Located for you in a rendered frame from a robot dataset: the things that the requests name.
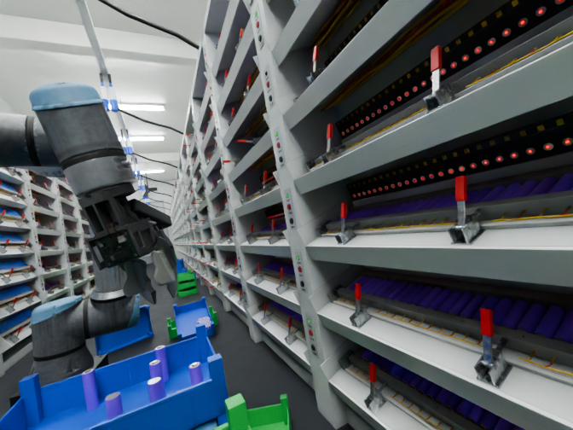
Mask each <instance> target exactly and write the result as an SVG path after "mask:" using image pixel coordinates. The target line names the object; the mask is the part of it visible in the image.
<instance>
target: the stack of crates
mask: <svg viewBox="0 0 573 430"><path fill-rule="evenodd" d="M224 403H225V409H226V415H227V420H228V423H227V422H226V423H224V424H222V425H221V426H219V427H216V428H213V429H212V430H252V429H251V427H250V425H249V420H248V414H247V409H246V401H245V399H244V398H243V396H242V394H241V393H239V394H237V395H234V396H233V397H231V398H227V399H225V401H224Z"/></svg>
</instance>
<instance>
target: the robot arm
mask: <svg viewBox="0 0 573 430"><path fill-rule="evenodd" d="M29 100H30V103H31V104H32V111H34V112H35V114H36V115H37V116H30V115H22V114H13V113H0V167H13V168H20V169H26V170H32V171H33V172H35V173H37V174H38V175H40V176H44V177H66V178H67V181H68V183H69V185H70V187H71V189H72V192H73V193H74V195H75V196H76V197H78V198H82V199H79V200H78V203H79V205H80V206H81V208H82V210H83V212H84V215H85V217H86V218H87V220H88V222H89V226H90V238H89V239H87V240H85V241H86V243H87V245H88V248H89V250H90V252H91V254H92V259H93V268H94V277H95V290H94V291H93V292H92V293H91V294H90V299H86V300H83V297H82V296H81V295H79V296H71V297H67V298H64V299H58V300H55V301H51V302H49V303H46V304H44V305H40V306H39V307H37V308H35V309H34V310H33V311H32V322H31V325H32V349H33V360H34V362H33V365H32V369H31V372H30V374H29V375H34V374H37V373H38V376H39V382H40V387H41V386H46V385H48V384H51V383H54V382H57V381H61V380H64V379H66V378H69V377H72V376H75V375H80V374H82V373H83V372H84V371H85V370H87V369H91V368H92V367H93V366H94V358H93V356H92V355H91V353H90V351H89V349H88V348H87V346H86V340H87V339H91V338H95V337H97V336H101V335H104V334H111V333H114V332H118V331H120V330H126V329H127V328H131V327H134V326H136V325H137V324H138V323H139V319H140V295H141V296H142V297H143V298H144V299H145V300H147V301H148V302H149V303H151V304H152V305H155V304H156V290H154V288H153V287H152V284H151V279H150V278H149V277H148V275H147V265H146V262H145V261H144V260H142V259H139V258H140V257H143V256H145V255H148V254H150V253H151V260H152V261H153V264H154V266H155V272H154V279H155V281H156V282H157V284H158V285H160V286H163V285H165V284H167V289H168V291H169V292H170V294H171V296H172V298H175V297H176V296H177V261H176V255H175V250H174V247H173V245H172V243H171V240H170V239H169V238H168V237H167V236H166V234H165V232H164V229H165V228H168V227H170V226H172V222H171V217H170V216H169V215H167V214H165V213H163V212H161V211H159V210H157V209H155V208H153V207H151V206H149V205H147V204H145V203H143V202H141V201H139V200H137V199H132V200H127V198H126V196H128V195H132V194H134V193H135V192H136V191H135V189H134V187H133V185H132V184H133V183H135V182H136V176H135V174H134V172H133V171H132V168H131V166H130V161H129V160H128V159H127V156H126V154H125V152H124V149H123V147H122V144H121V142H120V140H119V137H118V135H117V133H116V131H115V129H114V127H113V124H112V121H111V120H110V118H109V115H108V113H107V110H106V108H105V106H104V104H103V102H104V101H103V100H102V99H101V97H100V95H99V93H98V91H97V90H96V89H95V88H94V87H92V86H90V85H87V84H81V83H74V82H63V83H53V84H46V85H43V86H40V87H37V88H36V89H35V90H33V91H32V92H31V93H30V95H29ZM154 250H155V251H154Z"/></svg>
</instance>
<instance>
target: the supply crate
mask: <svg viewBox="0 0 573 430"><path fill-rule="evenodd" d="M195 329H196V335H197V336H195V337H193V338H190V339H187V340H183V341H180V342H177V343H175V344H172V345H169V346H166V347H165V350H166V356H167V362H168V368H169V373H170V379H169V380H168V381H167V382H165V393H166V396H165V397H163V398H160V399H157V400H155V401H153V402H151V403H150V398H149V392H148V382H149V381H150V380H151V375H150V370H149V364H150V363H151V362H152V361H154V360H156V356H155V350H153V351H150V352H146V353H143V354H141V355H138V356H134V357H130V358H127V359H125V360H122V361H119V362H116V363H112V364H109V365H107V366H103V367H100V368H98V369H95V378H96V385H97V391H98V397H99V403H100V405H99V407H98V408H96V409H95V410H92V411H87V410H86V404H85V398H84V387H83V381H82V374H80V375H75V376H72V377H69V378H66V379H64V380H61V381H57V382H54V383H51V384H48V385H46V386H41V387H40V382H39V376H38V373H37V374H34V375H29V376H26V377H24V378H23V379H22V380H21V381H20V382H19V389H20V399H19V400H18V401H17V402H16V403H15V404H14V405H13V406H12V408H11V409H10V410H9V411H8V412H7V413H6V414H5V415H4V416H3V417H2V418H1V419H0V430H190V429H192V428H194V427H197V426H199V425H201V424H203V423H205V422H207V421H210V420H212V419H214V418H216V417H218V416H220V415H223V414H225V413H226V409H225V403H224V401H225V399H227V398H229V395H228V390H227V385H226V380H225V374H224V369H223V359H222V357H221V355H220V353H218V354H215V352H214V350H213V348H212V346H211V342H210V341H209V339H208V337H207V332H206V326H205V323H204V322H202V323H199V324H196V325H195ZM196 362H200V363H201V369H202V375H203V380H204V381H202V382H200V383H198V384H195V385H193V386H191V380H190V374H189V369H188V367H189V365H190V364H192V363H196ZM114 392H120V394H121V399H122V405H123V412H124V413H123V414H121V415H117V416H115V417H113V418H110V419H107V410H106V405H105V398H106V397H107V396H108V395H110V394H112V393H114Z"/></svg>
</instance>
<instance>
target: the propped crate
mask: <svg viewBox="0 0 573 430"><path fill-rule="evenodd" d="M173 308H174V314H175V320H176V326H177V336H178V340H179V342H180V341H183V340H187V339H190V338H193V337H195V336H197V335H196V329H195V325H196V324H197V321H199V318H202V317H209V318H210V321H211V328H209V329H207V330H206V332H207V337H210V336H213V335H215V325H214V322H213V321H212V318H211V314H210V312H209V309H208V306H207V303H206V302H205V296H204V297H202V300H200V301H197V302H193V303H190V304H187V305H181V306H178V307H177V304H174V305H173Z"/></svg>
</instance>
